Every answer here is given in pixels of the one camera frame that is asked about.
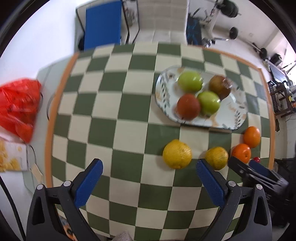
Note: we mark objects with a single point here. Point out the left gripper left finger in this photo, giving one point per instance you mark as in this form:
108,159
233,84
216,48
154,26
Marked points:
43,220

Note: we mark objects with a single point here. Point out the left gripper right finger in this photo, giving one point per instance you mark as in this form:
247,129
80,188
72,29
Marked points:
254,222

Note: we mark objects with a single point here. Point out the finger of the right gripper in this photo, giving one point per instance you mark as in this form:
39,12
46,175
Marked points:
266,174
250,178

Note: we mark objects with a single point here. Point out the red cherry tomato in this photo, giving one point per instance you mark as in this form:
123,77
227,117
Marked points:
257,159

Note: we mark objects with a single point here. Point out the large orange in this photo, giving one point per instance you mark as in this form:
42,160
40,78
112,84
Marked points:
252,137
242,152

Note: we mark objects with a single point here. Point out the small yellow lemon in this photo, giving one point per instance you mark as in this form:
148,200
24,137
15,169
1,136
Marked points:
217,158

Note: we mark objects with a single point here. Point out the green apple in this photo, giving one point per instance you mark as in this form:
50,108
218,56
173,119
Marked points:
190,81
209,101

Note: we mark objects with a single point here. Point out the large yellow lemon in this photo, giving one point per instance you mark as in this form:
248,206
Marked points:
177,154

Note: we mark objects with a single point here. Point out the red apple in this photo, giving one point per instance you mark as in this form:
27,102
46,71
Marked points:
220,85

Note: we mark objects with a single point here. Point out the dark red-orange fruit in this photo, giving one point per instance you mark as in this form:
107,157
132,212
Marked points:
188,107

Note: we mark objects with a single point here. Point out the dark wooden shelf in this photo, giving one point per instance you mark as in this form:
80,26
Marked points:
282,98

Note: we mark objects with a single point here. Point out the yellow patterned paper box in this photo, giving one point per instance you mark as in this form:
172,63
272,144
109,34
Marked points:
13,156

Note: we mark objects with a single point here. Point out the green checkered tablecloth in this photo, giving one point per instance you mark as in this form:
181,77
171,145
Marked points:
106,109

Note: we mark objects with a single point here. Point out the red plastic bag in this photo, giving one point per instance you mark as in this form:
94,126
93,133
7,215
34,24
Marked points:
19,106

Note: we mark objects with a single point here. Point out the exercise machine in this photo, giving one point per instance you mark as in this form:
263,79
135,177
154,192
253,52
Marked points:
230,20

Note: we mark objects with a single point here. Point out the chair with blue cushion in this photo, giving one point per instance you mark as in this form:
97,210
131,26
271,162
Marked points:
100,23

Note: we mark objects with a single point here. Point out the white padded chair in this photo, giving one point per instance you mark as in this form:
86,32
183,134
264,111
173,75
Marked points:
162,21

